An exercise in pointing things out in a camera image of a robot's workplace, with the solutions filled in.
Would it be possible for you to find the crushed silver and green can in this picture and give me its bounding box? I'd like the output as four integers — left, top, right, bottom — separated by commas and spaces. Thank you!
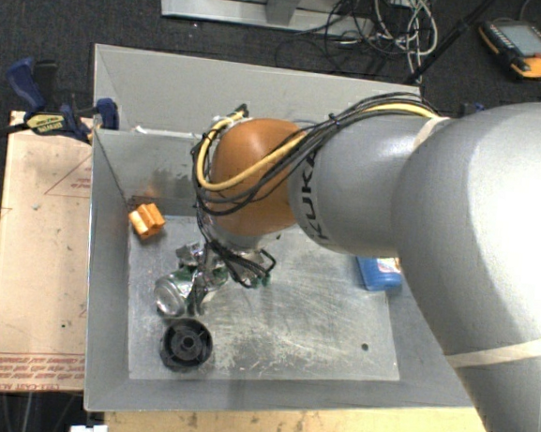
151, 240, 232, 322

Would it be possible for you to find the orange toy block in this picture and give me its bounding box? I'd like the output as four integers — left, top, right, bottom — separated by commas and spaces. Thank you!
126, 200, 168, 243

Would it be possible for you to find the black round ribbed cap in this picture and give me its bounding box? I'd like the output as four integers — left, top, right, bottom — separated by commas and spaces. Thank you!
158, 315, 218, 376

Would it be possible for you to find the grey metal bin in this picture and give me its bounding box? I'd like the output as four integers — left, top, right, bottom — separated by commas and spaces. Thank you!
63, 42, 503, 432

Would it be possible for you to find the blue packet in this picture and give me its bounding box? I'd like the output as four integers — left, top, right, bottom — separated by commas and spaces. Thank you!
353, 254, 406, 295

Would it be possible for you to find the brown cardboard board red print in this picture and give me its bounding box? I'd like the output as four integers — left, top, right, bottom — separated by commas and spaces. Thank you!
0, 110, 109, 402

